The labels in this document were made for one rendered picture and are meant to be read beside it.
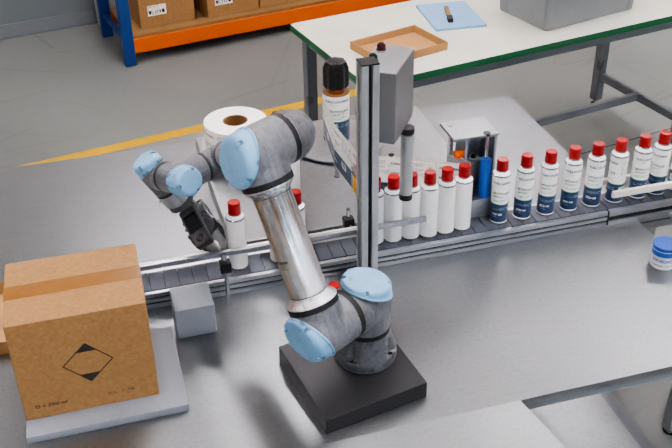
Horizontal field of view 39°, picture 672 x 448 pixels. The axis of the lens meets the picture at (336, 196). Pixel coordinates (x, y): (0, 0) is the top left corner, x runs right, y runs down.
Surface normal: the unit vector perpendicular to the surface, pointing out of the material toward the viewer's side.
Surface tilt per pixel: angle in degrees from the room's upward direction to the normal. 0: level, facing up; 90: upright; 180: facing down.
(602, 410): 0
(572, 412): 0
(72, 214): 0
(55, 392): 90
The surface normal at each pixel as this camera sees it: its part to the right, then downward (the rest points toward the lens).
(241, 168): -0.77, 0.28
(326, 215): -0.01, -0.85
